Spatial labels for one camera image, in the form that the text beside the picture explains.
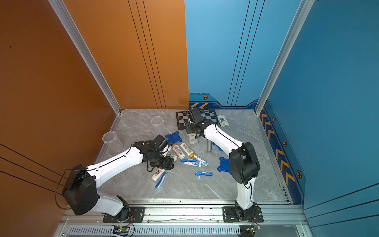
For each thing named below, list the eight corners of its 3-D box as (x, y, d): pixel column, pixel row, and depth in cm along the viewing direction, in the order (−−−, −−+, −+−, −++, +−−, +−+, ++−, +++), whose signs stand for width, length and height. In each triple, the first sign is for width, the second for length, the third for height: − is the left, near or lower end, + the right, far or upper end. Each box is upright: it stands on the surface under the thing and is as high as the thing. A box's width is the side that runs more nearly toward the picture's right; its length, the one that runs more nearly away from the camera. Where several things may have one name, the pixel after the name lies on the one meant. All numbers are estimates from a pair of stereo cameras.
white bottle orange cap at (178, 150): (180, 159, 94) (180, 158, 93) (171, 146, 100) (171, 145, 99) (185, 156, 96) (185, 154, 94) (176, 143, 102) (176, 142, 100)
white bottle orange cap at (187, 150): (191, 159, 94) (190, 157, 93) (178, 146, 101) (178, 144, 99) (195, 155, 96) (195, 153, 94) (183, 143, 102) (183, 141, 101)
